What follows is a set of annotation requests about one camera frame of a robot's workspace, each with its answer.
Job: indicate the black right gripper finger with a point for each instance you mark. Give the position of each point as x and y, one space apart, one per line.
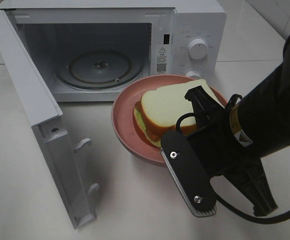
250 179
188 174

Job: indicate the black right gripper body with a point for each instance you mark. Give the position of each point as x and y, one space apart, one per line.
212 143

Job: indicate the toast sandwich with lettuce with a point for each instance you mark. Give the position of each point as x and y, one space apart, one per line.
158 110

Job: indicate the pink round plate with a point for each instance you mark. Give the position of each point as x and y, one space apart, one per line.
122 114

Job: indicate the white microwave door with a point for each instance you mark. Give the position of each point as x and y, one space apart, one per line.
65 160

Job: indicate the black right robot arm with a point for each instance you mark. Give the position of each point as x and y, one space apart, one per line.
260 123

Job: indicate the lower white timer knob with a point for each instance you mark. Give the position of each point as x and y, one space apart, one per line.
193 74

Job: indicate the upper white power knob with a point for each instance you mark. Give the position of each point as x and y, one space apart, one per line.
198 48

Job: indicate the white warning label sticker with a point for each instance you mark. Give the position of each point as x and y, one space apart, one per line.
161 59

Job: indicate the glass microwave turntable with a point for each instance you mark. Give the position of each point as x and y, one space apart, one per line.
100 69

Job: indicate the white microwave oven body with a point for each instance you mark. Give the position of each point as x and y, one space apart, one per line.
58 29

